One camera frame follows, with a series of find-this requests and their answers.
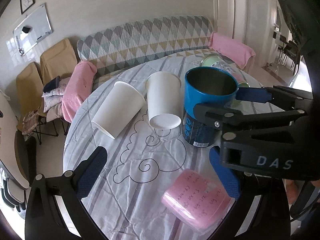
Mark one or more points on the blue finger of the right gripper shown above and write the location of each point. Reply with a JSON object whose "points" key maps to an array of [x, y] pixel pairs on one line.
{"points": [[215, 118], [286, 98]]}

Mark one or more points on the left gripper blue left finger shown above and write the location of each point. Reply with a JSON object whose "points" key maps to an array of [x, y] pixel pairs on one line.
{"points": [[43, 219]]}

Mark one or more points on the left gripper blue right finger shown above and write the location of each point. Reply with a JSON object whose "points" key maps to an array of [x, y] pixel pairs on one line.
{"points": [[260, 210]]}

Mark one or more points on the blue black metal can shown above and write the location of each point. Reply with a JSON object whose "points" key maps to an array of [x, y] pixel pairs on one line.
{"points": [[205, 88]]}

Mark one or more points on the white paper cup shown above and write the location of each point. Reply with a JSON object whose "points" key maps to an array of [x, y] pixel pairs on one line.
{"points": [[163, 98], [117, 110]]}

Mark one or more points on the pink plastic cup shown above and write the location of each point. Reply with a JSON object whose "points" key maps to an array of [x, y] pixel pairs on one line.
{"points": [[197, 201]]}

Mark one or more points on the dark dining chairs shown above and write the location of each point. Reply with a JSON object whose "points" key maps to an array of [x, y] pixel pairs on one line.
{"points": [[289, 50]]}

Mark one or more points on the green pink metal can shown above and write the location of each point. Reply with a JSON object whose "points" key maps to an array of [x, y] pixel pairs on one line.
{"points": [[217, 62]]}

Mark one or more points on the pink towel right armrest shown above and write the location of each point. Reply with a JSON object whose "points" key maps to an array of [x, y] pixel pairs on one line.
{"points": [[241, 54]]}

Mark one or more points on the pink towel armrest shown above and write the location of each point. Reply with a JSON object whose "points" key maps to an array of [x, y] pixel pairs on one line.
{"points": [[241, 54], [78, 89]]}

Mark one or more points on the striped white tablecloth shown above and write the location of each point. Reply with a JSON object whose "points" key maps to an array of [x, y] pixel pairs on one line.
{"points": [[142, 162]]}

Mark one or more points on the tan folding chair left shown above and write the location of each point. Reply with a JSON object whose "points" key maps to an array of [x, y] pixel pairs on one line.
{"points": [[29, 90]]}

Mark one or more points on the tan folding chair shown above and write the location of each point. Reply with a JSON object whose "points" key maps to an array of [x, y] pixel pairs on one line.
{"points": [[29, 90], [59, 60]]}

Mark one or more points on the white door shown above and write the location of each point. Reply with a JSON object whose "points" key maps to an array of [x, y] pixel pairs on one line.
{"points": [[224, 11]]}

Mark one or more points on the folded pillows stack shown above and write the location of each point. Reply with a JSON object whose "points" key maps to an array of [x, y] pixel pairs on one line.
{"points": [[52, 95]]}

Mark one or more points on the diamond patterned sofa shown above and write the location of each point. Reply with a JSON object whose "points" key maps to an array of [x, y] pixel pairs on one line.
{"points": [[130, 44]]}

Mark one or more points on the pink towel left armrest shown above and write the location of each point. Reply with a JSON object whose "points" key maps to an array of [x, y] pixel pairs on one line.
{"points": [[78, 89]]}

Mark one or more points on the tan folding chair right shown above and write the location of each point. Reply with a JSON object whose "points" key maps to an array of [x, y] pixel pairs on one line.
{"points": [[59, 60]]}

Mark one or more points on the black framed picture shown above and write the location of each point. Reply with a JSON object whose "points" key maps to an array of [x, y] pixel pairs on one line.
{"points": [[25, 5]]}

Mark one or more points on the wall whiteboard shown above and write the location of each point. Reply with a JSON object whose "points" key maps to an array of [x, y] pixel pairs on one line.
{"points": [[32, 30]]}

